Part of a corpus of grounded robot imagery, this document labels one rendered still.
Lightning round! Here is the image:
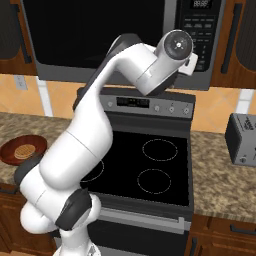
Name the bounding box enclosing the black cupboard door handle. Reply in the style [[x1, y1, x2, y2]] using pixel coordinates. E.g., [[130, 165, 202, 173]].
[[220, 2, 243, 75], [10, 2, 33, 65], [189, 236, 199, 256]]

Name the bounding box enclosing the brown wall cupboard door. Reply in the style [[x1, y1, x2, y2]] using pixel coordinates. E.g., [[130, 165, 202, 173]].
[[0, 0, 38, 77], [211, 0, 256, 90]]

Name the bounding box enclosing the black hob with oven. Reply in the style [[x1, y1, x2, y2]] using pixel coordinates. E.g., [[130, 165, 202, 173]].
[[73, 86, 196, 256]]

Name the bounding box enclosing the round brown waffle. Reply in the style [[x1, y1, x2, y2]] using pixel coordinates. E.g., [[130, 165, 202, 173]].
[[13, 144, 36, 161]]

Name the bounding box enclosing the red-brown bowl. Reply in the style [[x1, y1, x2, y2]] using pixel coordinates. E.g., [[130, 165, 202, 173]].
[[0, 134, 49, 167]]

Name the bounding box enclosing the black drawer handle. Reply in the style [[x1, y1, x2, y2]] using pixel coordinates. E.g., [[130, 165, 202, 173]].
[[0, 184, 18, 195], [229, 223, 256, 237]]

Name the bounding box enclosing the brown wooden base cupboard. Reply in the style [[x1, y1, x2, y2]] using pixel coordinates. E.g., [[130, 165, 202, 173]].
[[0, 182, 58, 256]]

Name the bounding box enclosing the grey toaster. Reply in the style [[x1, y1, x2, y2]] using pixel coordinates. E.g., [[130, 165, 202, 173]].
[[224, 112, 256, 167]]

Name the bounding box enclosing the brown wooden drawer front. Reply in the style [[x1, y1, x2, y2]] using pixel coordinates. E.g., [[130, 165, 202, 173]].
[[208, 215, 256, 246]]

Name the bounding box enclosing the black microwave door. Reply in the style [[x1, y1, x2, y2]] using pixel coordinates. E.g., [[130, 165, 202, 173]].
[[20, 0, 178, 85]]

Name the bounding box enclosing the white wall socket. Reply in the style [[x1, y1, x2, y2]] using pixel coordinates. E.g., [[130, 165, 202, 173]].
[[13, 74, 29, 91]]

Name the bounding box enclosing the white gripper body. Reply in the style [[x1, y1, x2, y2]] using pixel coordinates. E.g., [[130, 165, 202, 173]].
[[180, 53, 199, 77]]

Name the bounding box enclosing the brown base cupboard door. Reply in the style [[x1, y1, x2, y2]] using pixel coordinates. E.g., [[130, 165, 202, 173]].
[[184, 213, 214, 256]]

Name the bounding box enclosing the silver oven door handle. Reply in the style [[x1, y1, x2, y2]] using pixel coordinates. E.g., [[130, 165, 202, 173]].
[[96, 207, 186, 235]]

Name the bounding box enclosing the black and silver microwave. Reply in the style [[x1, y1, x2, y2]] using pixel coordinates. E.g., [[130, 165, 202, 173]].
[[20, 0, 228, 92]]

